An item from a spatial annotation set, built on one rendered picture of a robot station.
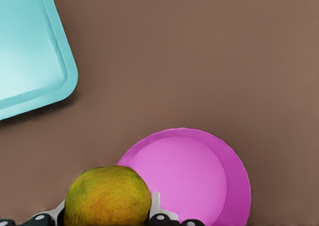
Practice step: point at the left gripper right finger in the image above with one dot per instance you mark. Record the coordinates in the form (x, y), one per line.
(159, 212)

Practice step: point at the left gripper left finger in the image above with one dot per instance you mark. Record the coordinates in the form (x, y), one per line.
(53, 214)

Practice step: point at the green-orange orange fruit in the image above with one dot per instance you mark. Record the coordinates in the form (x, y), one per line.
(107, 198)

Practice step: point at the pink round plate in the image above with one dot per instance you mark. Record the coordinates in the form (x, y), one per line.
(189, 176)

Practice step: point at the light blue tray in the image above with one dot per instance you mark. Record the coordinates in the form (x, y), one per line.
(30, 56)

